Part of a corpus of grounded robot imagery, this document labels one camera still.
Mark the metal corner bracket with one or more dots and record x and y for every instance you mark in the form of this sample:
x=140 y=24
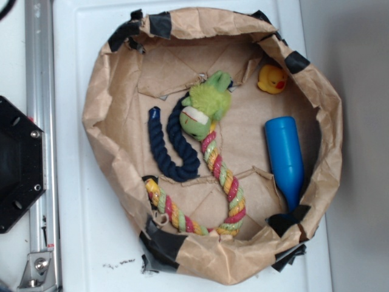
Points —
x=39 y=273

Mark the brown paper bag basket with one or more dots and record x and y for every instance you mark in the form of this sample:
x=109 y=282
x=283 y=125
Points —
x=151 y=62

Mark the green plush frog toy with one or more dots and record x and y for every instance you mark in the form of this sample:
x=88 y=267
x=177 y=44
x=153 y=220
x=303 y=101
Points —
x=206 y=103

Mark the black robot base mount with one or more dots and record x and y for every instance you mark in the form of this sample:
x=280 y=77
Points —
x=22 y=170

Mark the white plastic tray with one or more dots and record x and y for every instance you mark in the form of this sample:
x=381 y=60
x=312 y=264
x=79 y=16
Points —
x=100 y=247

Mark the blue plastic bottle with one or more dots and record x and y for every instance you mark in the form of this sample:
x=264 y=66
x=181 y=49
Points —
x=285 y=158

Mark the dark blue rope toy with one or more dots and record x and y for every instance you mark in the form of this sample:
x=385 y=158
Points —
x=190 y=162

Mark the aluminium frame rail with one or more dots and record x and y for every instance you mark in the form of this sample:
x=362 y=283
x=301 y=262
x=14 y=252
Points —
x=43 y=215

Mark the yellow rubber duck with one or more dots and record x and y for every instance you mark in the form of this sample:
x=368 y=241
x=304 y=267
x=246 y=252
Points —
x=272 y=79

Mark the multicolour twisted rope toy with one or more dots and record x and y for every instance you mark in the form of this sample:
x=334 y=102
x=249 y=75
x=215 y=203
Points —
x=229 y=183

